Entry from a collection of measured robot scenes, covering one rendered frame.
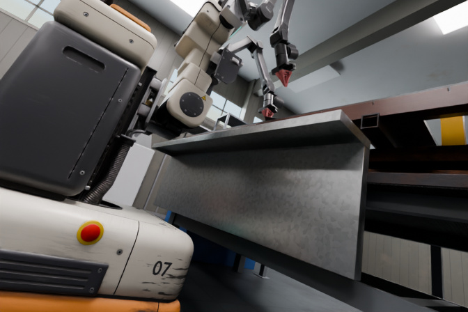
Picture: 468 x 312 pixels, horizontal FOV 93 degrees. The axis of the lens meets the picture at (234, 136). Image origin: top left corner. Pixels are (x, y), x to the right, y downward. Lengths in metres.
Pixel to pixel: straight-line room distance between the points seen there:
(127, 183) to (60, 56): 2.99
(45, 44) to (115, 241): 0.50
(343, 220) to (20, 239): 0.73
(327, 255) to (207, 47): 0.92
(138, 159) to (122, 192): 0.50
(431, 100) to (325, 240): 0.48
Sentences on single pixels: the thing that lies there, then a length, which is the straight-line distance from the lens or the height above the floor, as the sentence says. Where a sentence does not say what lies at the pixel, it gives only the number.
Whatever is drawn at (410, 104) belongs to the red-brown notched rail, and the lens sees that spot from 0.83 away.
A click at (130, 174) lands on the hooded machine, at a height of 0.55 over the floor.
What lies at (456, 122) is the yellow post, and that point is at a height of 0.81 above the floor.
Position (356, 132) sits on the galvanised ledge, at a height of 0.66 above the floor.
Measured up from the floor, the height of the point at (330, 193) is 0.50.
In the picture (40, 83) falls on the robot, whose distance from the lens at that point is 0.70.
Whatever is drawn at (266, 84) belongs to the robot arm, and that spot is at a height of 1.20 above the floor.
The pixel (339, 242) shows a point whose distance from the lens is 0.71.
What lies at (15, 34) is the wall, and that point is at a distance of 5.10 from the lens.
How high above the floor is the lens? 0.35
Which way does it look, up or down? 20 degrees up
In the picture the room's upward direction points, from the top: 17 degrees clockwise
